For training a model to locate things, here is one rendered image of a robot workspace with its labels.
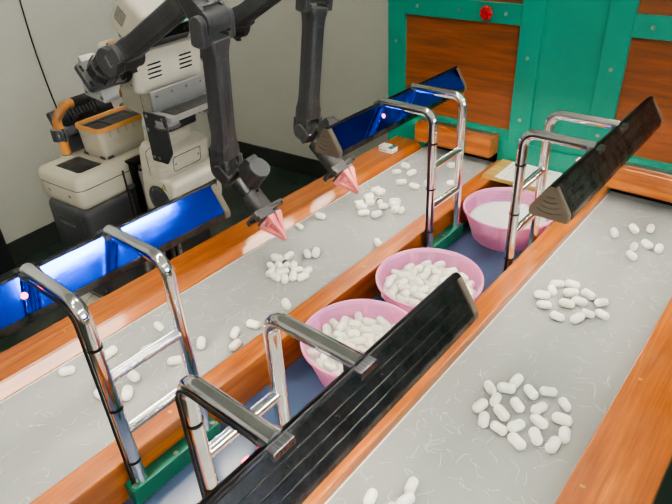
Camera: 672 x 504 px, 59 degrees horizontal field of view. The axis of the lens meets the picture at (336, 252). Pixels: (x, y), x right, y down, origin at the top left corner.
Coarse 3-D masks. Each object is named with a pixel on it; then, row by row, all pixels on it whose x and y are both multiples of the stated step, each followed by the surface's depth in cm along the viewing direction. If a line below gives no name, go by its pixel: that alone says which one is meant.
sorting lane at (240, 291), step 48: (288, 240) 171; (336, 240) 169; (384, 240) 168; (192, 288) 153; (240, 288) 152; (288, 288) 151; (144, 336) 137; (192, 336) 136; (240, 336) 136; (48, 384) 125; (144, 384) 124; (0, 432) 115; (48, 432) 114; (96, 432) 114; (0, 480) 105; (48, 480) 105
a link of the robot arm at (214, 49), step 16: (192, 32) 133; (224, 32) 139; (208, 48) 136; (224, 48) 138; (208, 64) 139; (224, 64) 140; (208, 80) 142; (224, 80) 142; (208, 96) 145; (224, 96) 144; (208, 112) 148; (224, 112) 146; (224, 128) 148; (224, 144) 151; (224, 160) 153; (240, 160) 158
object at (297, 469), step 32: (448, 288) 86; (416, 320) 80; (448, 320) 84; (384, 352) 75; (416, 352) 79; (352, 384) 71; (384, 384) 74; (320, 416) 67; (352, 416) 70; (384, 416) 74; (320, 448) 67; (352, 448) 70; (224, 480) 60; (256, 480) 61; (288, 480) 63; (320, 480) 66
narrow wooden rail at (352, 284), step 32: (416, 224) 170; (448, 224) 178; (384, 256) 156; (416, 256) 168; (352, 288) 147; (256, 352) 127; (288, 352) 134; (224, 384) 120; (256, 384) 128; (160, 416) 113; (160, 448) 111; (64, 480) 102; (96, 480) 102; (128, 480) 107
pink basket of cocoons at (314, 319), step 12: (348, 300) 140; (360, 300) 140; (372, 300) 140; (324, 312) 138; (348, 312) 141; (384, 312) 139; (396, 312) 137; (312, 324) 135; (324, 372) 120; (324, 384) 128
